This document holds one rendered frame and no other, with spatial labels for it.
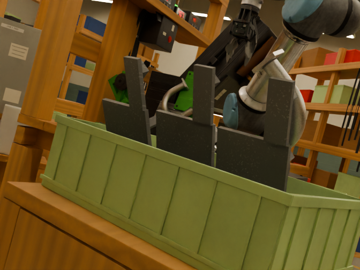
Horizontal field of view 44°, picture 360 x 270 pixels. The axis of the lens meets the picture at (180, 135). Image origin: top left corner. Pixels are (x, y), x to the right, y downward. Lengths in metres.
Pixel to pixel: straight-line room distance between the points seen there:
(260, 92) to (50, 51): 0.86
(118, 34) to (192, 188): 1.46
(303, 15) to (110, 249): 0.79
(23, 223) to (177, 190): 0.37
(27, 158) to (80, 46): 0.57
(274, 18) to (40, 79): 10.35
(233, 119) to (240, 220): 0.77
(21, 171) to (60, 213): 0.96
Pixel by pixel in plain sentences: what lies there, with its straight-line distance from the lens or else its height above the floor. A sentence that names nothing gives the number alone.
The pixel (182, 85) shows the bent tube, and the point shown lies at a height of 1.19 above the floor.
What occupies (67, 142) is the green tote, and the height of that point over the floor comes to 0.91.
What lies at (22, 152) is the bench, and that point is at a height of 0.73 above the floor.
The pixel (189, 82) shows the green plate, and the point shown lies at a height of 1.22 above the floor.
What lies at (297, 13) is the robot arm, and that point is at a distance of 1.27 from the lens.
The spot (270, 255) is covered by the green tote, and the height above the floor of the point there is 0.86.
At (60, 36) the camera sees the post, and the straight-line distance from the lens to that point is 1.86.
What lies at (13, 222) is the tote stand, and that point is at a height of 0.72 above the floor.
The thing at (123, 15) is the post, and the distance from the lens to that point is 2.17.
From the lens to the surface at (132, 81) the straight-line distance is 1.00.
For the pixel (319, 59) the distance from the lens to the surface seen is 6.01.
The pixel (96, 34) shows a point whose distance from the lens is 7.50.
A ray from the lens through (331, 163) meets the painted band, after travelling 10.96.
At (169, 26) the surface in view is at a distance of 2.32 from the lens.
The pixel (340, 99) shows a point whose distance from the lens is 5.19.
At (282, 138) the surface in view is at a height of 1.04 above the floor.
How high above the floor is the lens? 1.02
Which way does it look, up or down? 2 degrees down
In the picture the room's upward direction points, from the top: 15 degrees clockwise
